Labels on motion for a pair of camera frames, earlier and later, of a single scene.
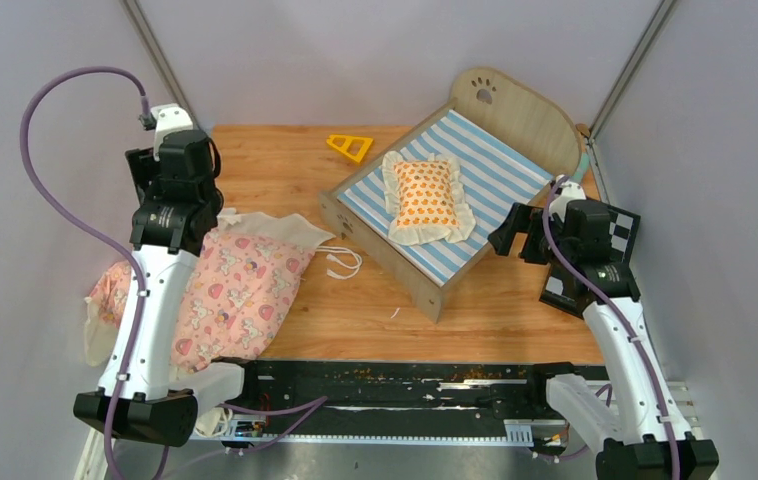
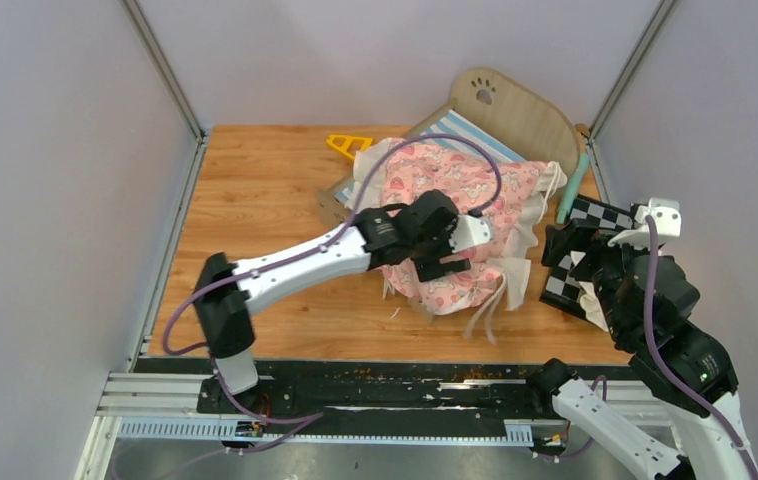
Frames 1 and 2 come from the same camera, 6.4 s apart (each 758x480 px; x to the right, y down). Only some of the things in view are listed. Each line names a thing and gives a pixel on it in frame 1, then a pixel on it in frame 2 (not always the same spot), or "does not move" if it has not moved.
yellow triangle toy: x=344 y=147 does not move
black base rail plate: x=378 y=397 does not move
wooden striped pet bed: x=512 y=141 does not move
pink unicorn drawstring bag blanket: x=237 y=296 → x=508 y=194
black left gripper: x=146 y=169 → x=431 y=267
